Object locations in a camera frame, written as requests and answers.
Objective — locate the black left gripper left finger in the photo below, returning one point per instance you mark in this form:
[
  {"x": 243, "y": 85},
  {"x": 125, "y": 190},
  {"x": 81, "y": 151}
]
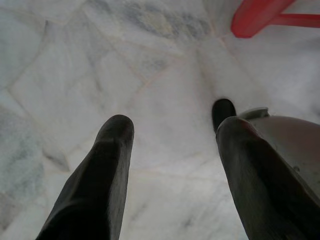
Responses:
[{"x": 100, "y": 180}]

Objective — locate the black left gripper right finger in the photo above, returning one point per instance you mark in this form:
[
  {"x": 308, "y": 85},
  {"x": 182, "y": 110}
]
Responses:
[{"x": 255, "y": 180}]

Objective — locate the black robot left foot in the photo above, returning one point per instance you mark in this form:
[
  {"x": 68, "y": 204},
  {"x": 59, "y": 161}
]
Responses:
[{"x": 223, "y": 111}]

